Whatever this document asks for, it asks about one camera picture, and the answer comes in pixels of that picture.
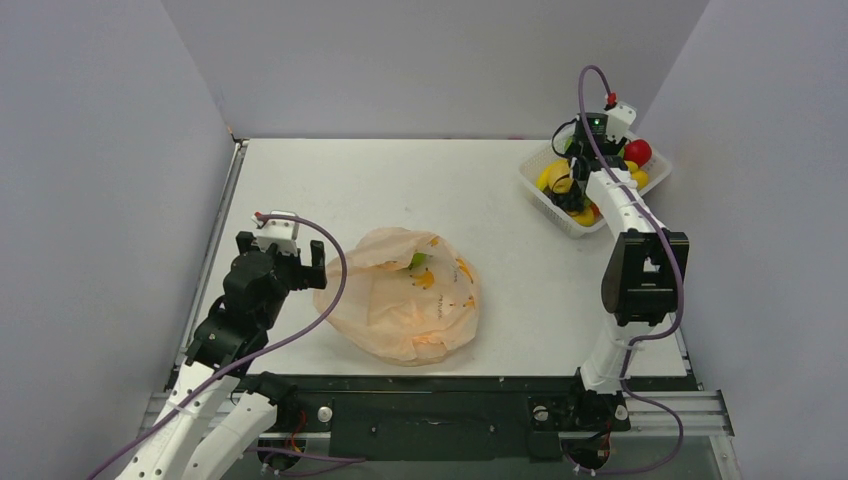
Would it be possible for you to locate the small yellow fruit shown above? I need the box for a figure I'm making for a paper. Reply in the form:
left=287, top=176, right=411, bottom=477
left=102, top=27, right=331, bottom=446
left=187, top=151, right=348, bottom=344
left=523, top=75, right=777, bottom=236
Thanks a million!
left=568, top=207, right=596, bottom=227

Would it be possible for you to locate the orange translucent plastic bag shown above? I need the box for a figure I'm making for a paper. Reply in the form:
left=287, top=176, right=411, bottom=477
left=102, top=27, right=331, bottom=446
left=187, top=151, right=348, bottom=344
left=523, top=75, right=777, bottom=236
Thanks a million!
left=313, top=227, right=483, bottom=366

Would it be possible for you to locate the yellow lemon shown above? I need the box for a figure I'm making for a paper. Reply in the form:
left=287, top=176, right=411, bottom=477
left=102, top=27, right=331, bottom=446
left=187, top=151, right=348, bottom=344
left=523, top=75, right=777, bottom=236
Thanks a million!
left=630, top=169, right=650, bottom=191

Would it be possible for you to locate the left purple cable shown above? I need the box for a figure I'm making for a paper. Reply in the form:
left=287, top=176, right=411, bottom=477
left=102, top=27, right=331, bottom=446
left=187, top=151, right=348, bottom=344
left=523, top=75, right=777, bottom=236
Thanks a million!
left=86, top=213, right=367, bottom=480

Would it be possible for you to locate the yellow pear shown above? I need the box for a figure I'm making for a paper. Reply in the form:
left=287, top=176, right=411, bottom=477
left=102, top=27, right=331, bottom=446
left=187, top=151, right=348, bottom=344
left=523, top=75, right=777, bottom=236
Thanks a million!
left=546, top=159, right=573, bottom=195

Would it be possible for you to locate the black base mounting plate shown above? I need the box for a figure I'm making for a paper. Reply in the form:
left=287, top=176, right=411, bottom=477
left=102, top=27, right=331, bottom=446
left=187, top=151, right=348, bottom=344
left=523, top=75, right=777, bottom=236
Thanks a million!
left=225, top=374, right=697, bottom=465

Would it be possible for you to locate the dark blue grape bunch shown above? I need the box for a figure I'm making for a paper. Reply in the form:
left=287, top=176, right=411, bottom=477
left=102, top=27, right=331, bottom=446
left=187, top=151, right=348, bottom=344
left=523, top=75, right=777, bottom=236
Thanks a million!
left=544, top=184, right=588, bottom=215

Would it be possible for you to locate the purple cable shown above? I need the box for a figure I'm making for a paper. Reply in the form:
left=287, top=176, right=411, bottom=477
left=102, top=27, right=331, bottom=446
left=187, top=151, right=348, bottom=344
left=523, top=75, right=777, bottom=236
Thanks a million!
left=569, top=64, right=686, bottom=477
left=86, top=213, right=367, bottom=480

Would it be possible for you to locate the red fake apple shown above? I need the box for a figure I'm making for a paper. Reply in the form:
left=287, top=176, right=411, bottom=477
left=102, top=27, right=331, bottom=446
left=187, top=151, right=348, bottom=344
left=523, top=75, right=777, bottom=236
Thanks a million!
left=623, top=139, right=653, bottom=168

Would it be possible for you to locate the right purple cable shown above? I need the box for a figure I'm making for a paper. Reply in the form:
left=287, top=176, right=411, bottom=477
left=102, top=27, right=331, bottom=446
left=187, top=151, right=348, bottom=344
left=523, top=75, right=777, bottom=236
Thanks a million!
left=569, top=64, right=686, bottom=477

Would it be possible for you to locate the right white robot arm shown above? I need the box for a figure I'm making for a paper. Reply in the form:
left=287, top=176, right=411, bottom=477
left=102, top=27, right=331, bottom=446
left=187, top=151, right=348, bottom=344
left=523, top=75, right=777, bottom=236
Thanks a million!
left=547, top=110, right=689, bottom=431

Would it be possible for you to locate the yellow banana in basket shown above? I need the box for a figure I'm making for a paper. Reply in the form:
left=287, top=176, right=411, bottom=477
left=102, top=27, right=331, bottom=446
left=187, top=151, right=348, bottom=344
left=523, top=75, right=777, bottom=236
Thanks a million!
left=535, top=161, right=558, bottom=192

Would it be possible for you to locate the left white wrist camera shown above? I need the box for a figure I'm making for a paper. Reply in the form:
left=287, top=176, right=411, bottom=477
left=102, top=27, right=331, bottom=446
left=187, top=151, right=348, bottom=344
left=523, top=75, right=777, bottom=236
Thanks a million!
left=251, top=212, right=299, bottom=256

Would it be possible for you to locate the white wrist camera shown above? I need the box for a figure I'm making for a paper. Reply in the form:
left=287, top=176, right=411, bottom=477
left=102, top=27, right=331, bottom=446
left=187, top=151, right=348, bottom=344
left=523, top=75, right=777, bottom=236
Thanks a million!
left=604, top=101, right=637, bottom=144
left=251, top=212, right=299, bottom=256

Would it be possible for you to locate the aluminium rail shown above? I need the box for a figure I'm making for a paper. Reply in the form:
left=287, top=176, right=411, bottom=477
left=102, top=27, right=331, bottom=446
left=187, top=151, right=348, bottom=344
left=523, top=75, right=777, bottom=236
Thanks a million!
left=622, top=390, right=735, bottom=437

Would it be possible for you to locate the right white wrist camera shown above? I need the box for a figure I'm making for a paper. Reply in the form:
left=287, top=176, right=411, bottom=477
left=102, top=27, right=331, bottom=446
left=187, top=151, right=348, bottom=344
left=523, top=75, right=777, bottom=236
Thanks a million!
left=604, top=101, right=637, bottom=144

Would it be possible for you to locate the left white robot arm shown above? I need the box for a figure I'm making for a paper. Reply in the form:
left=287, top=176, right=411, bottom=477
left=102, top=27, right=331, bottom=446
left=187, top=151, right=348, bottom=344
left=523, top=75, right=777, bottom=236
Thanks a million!
left=118, top=231, right=327, bottom=479

